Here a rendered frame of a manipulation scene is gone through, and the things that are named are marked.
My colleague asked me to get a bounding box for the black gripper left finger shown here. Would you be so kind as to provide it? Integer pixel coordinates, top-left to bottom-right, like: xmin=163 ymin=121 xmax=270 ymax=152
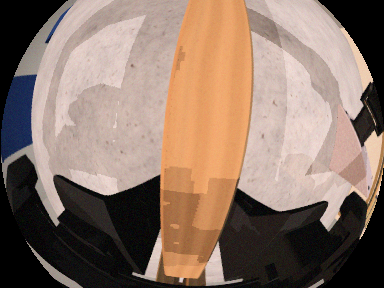
xmin=53 ymin=173 xmax=161 ymax=276

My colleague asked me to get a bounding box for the orange wooden plank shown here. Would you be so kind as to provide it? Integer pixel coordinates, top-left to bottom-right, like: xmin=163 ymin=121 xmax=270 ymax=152
xmin=160 ymin=0 xmax=255 ymax=281

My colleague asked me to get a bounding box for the wooden post with vertical slot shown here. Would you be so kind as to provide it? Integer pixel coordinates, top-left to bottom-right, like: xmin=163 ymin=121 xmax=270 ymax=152
xmin=156 ymin=251 xmax=207 ymax=287

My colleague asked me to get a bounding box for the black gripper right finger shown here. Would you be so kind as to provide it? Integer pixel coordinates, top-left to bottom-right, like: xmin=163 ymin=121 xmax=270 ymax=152
xmin=219 ymin=188 xmax=328 ymax=281

